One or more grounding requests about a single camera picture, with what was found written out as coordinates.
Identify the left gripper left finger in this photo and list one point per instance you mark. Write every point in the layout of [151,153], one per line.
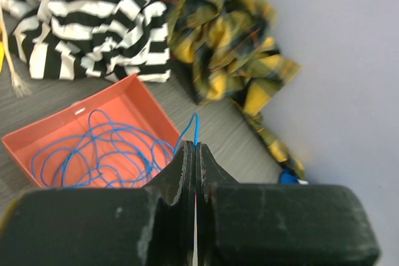
[151,225]

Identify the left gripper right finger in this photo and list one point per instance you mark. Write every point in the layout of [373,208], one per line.
[278,224]

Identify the bright blue cloth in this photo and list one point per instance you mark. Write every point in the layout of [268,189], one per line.
[287,176]

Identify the orange-red plastic tray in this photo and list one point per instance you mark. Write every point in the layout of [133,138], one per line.
[118,137]

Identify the yellow black plaid cloth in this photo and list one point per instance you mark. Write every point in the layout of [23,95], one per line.
[231,53]

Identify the black white striped cloth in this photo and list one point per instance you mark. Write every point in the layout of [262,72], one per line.
[110,39]

